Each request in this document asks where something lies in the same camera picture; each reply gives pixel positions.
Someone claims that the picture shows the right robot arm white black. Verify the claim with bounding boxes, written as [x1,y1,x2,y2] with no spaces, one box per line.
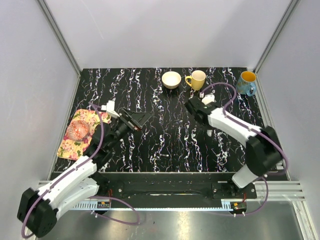
[185,97,284,189]

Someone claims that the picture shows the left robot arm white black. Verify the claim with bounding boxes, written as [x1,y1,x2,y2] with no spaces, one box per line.
[17,108,152,239]

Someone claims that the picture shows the yellow mug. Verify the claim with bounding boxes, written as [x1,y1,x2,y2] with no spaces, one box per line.
[185,70,207,91]

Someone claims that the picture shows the cream ceramic bowl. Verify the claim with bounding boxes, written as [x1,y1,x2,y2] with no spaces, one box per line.
[161,71,182,90]

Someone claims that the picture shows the floral rectangular tray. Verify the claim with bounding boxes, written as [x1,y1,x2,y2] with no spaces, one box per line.
[57,109,100,161]

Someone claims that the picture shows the red patterned glass bowl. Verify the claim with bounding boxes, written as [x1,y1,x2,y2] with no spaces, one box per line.
[66,120,90,141]

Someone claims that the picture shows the blue floral mug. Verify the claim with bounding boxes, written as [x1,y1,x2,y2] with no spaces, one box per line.
[236,71,257,97]

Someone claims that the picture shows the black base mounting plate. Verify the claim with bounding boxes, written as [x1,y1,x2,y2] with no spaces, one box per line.
[109,180,257,200]

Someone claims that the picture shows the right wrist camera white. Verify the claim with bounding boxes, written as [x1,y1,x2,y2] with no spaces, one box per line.
[199,92,215,105]

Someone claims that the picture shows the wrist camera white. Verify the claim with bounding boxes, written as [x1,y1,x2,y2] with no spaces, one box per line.
[101,100,120,119]
[199,92,215,105]

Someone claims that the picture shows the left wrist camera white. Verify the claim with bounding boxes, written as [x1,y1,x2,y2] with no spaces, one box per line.
[101,100,120,119]

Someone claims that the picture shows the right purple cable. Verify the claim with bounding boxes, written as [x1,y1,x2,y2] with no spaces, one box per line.
[199,82,290,218]

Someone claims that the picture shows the purple cable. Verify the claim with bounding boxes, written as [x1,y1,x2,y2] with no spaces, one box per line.
[21,101,141,239]
[199,82,290,218]

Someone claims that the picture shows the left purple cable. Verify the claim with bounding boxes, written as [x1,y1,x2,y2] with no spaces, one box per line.
[21,101,141,239]

